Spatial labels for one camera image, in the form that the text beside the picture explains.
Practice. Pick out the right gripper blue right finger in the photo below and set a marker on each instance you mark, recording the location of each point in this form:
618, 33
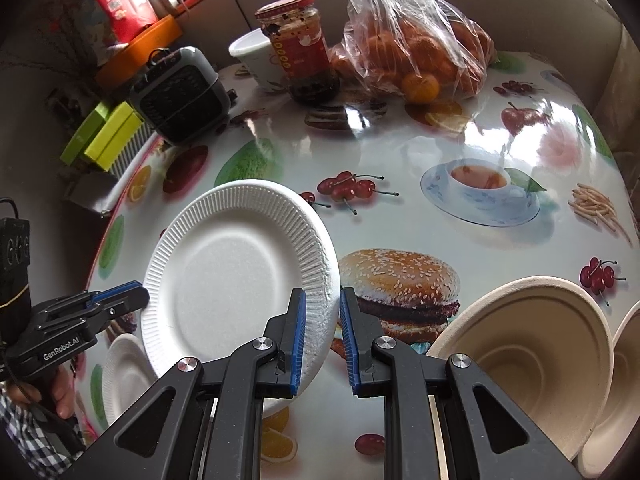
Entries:
380, 366

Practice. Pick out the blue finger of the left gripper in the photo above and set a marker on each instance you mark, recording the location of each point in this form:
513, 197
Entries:
130, 294

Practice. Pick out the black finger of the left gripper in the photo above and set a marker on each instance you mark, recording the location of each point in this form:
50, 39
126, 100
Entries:
122, 304

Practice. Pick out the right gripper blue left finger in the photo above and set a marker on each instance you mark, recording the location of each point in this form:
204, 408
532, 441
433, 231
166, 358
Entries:
268, 367

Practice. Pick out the white paper plate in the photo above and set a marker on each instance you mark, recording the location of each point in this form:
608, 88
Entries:
226, 265
127, 374

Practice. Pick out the large beige paper bowl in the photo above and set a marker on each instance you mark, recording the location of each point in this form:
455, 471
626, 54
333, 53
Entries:
546, 343

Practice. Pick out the plaid shirt left forearm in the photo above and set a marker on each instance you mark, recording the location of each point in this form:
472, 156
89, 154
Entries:
28, 442

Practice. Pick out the person left hand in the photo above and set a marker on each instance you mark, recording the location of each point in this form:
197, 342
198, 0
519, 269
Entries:
61, 391

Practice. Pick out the lime green box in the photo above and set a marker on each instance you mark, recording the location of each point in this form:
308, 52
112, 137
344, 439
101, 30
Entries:
117, 131
85, 133

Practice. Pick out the striped grey box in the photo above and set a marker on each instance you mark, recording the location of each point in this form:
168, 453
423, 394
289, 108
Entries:
130, 150

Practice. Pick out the small black space heater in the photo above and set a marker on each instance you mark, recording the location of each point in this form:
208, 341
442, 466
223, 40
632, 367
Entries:
180, 95

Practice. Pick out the orange tray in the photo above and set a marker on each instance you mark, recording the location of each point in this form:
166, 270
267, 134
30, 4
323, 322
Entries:
126, 63

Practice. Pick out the white plastic tub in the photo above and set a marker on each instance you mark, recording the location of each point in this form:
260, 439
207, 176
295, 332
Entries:
255, 51

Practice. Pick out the loose orange fruit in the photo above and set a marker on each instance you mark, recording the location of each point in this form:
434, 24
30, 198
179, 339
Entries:
420, 89

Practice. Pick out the red label glass jar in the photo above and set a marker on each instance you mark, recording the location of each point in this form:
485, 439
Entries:
295, 33

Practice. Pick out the plastic bag of oranges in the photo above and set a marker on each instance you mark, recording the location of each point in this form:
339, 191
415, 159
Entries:
385, 40

